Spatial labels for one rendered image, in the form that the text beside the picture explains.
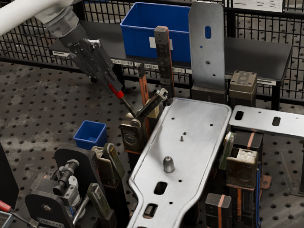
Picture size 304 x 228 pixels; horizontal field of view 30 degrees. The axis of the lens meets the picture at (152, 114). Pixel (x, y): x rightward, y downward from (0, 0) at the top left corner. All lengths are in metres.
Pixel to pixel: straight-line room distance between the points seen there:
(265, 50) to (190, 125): 0.44
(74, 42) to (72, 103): 0.85
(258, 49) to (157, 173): 0.66
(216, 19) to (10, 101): 1.14
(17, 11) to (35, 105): 1.14
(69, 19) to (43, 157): 0.79
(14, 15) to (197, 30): 0.66
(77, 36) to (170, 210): 0.56
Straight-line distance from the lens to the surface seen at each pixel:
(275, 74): 1.98
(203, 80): 1.95
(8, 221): 1.47
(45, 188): 1.51
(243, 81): 1.90
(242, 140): 1.80
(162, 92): 1.67
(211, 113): 1.87
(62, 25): 1.63
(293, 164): 2.13
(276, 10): 2.06
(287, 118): 1.85
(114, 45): 2.18
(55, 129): 2.37
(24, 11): 1.42
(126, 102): 1.75
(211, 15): 1.79
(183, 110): 1.89
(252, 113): 1.87
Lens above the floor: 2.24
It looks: 41 degrees down
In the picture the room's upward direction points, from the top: 8 degrees counter-clockwise
